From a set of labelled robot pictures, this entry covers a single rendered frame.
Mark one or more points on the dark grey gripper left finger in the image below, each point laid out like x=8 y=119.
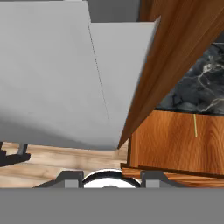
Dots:
x=72 y=178

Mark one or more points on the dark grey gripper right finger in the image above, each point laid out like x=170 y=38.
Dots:
x=152 y=178

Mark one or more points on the wooden cabinet front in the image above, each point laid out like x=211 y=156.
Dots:
x=169 y=145

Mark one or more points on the white round object black rim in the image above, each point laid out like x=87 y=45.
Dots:
x=112 y=178

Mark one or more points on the black stool frame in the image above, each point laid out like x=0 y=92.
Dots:
x=11 y=158

